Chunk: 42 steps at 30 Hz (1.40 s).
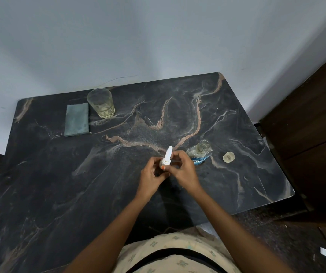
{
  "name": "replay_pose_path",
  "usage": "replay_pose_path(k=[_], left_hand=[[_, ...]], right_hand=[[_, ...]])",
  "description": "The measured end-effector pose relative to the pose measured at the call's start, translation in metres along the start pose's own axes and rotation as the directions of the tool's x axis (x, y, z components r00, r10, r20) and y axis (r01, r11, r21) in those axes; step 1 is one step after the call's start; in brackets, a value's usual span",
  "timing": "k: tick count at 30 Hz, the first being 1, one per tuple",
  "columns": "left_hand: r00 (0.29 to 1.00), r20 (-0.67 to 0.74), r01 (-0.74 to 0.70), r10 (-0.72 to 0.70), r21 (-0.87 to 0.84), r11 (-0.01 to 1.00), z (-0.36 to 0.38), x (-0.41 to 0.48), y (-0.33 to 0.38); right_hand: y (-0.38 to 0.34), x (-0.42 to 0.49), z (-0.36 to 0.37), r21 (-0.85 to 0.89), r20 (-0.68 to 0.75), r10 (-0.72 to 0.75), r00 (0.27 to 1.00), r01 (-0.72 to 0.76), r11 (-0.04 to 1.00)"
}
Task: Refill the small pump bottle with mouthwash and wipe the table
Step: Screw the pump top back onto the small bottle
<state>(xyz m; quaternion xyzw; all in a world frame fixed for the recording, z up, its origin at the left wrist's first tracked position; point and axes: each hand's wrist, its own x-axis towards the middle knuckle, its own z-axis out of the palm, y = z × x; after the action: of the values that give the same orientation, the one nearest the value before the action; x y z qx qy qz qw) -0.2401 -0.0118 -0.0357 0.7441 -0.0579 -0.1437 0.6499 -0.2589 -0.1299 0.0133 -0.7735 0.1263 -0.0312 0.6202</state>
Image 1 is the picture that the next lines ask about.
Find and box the black marble table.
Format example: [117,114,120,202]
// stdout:
[0,72,295,273]

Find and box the cream patterned clothing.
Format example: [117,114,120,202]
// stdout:
[114,229,242,273]

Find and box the person's right forearm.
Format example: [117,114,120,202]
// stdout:
[193,184,294,273]

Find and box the grey-green folded cloth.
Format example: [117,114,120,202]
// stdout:
[64,102,90,137]

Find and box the Listerine mouthwash bottle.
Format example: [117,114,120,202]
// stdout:
[186,139,213,166]

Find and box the clear drinking glass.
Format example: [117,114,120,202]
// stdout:
[87,88,116,119]

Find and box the person's left hand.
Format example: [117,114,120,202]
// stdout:
[136,157,171,202]

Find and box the white pump dispenser head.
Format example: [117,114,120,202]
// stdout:
[161,146,174,167]

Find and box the person's right hand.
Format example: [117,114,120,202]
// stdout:
[166,150,207,195]

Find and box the person's left forearm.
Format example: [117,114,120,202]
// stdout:
[65,193,149,273]

